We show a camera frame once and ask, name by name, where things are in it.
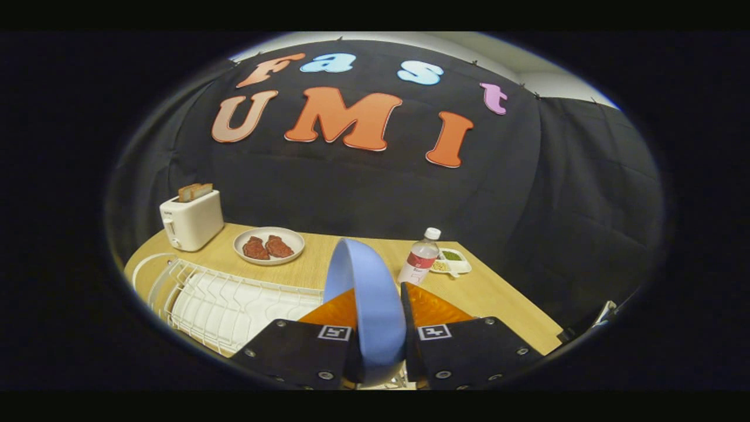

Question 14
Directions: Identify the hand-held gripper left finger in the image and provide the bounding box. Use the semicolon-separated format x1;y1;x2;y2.
230;287;361;391

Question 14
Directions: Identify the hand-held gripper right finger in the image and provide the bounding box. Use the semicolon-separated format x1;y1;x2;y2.
400;281;544;391

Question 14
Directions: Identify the white wire dish rack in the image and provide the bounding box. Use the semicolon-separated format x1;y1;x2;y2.
132;253;418;391

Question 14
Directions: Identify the blue plate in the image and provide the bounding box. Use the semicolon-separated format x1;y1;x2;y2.
323;238;407;387

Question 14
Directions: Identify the white divided condiment dish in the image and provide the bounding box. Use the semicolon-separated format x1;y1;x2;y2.
431;248;472;277

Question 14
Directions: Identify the white plate with meat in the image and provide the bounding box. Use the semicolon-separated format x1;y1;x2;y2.
233;227;306;266

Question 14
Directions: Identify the clear plastic water bottle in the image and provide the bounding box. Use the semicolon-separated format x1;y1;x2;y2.
398;227;441;286

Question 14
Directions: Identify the red meat piece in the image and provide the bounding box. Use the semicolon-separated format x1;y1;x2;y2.
265;235;295;258
243;236;270;260

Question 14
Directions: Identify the white toaster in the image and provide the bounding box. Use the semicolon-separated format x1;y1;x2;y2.
159;189;225;253

